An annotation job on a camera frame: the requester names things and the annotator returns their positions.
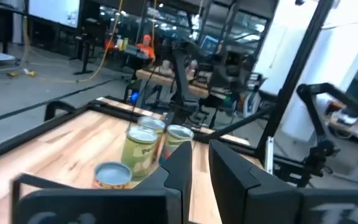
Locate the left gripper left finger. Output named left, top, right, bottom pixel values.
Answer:
left=13, top=141, right=194, bottom=224

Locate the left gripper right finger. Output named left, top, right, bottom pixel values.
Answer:
left=208, top=139, right=358, bottom=224

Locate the green pears label can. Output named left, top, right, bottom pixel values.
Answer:
left=121, top=125, right=159, bottom=179

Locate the blue tomatoes label can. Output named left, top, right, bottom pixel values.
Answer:
left=158, top=124, right=195, bottom=166

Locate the short yellow bean-print can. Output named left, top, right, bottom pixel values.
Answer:
left=93, top=161, right=134, bottom=190

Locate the orange beans label can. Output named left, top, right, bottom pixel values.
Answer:
left=137, top=116, right=167, bottom=162

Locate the black-framed wooden shelf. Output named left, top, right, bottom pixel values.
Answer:
left=9, top=101, right=211, bottom=224

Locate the black equipment stand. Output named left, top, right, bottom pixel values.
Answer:
left=165, top=39, right=208, bottom=125

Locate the cluttered wooden desk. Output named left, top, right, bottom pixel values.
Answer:
left=323, top=99, right=358, bottom=147

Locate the person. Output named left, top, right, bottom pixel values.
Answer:
left=134, top=33, right=157, bottom=62

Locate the white display screen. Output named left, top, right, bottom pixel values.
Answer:
left=27, top=0, right=81, bottom=29

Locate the black aluminium rig frame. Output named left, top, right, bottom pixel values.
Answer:
left=0, top=0, right=337, bottom=167

